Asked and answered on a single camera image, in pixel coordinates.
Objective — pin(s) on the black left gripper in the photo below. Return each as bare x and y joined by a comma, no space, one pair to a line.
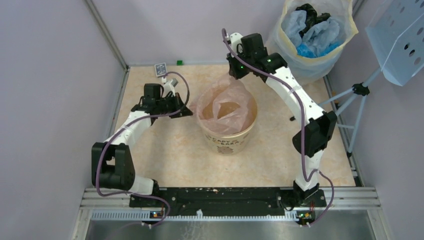
178,102

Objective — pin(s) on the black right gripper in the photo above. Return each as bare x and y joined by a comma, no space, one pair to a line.
233,70

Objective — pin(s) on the pink plastic trash bag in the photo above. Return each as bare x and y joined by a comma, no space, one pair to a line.
225,107

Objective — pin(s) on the cream capybara trash bin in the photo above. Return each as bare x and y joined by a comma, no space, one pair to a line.
228,145

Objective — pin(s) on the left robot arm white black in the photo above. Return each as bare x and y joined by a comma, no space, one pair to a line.
112,164

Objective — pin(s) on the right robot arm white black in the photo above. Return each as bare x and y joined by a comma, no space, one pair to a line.
247,54

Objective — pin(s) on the large translucent bag of bags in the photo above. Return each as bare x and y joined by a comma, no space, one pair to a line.
311,34

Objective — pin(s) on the blue plastic bag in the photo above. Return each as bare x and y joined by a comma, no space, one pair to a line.
311,52

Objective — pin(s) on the black plastic bag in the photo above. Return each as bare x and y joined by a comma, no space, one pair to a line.
312,17

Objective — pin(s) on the light blue tripod stand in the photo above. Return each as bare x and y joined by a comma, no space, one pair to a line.
357,90

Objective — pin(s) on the perforated light blue panel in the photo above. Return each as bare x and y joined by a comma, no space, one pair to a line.
396,35

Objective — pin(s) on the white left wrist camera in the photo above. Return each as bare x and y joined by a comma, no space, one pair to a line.
169,86

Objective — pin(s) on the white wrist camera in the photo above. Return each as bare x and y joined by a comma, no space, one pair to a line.
235,42
169,86

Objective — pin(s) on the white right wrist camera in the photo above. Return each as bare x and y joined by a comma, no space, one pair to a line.
235,42

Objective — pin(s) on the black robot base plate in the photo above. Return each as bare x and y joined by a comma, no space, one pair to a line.
229,201

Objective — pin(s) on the aluminium corner frame post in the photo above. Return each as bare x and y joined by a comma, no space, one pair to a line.
104,30

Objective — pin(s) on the white toothed cable rail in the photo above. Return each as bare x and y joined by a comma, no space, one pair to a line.
148,216

